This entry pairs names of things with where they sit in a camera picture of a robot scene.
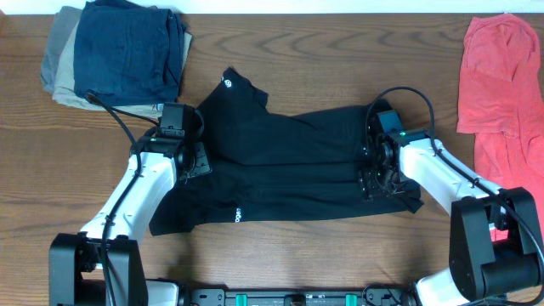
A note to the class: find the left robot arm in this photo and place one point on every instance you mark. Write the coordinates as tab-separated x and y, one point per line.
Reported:
101	264

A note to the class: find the black t-shirt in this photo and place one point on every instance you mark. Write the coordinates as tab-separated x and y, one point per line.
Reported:
270	167

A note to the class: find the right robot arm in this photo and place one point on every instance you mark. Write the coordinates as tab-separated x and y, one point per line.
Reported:
495	238

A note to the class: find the folded grey garment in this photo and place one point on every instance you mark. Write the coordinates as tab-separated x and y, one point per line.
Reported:
64	22

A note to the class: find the folded beige garment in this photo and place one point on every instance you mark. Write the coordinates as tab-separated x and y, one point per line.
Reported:
64	83

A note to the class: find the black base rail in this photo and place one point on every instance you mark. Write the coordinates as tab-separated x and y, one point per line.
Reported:
297	297

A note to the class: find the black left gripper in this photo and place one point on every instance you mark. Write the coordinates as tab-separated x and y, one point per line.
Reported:
200	161

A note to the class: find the folded navy blue garment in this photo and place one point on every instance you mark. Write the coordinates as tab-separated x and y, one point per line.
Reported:
125	54

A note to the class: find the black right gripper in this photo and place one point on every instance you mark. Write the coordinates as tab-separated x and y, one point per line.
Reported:
368	183

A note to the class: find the red t-shirt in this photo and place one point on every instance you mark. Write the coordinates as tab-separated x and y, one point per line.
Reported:
500	102

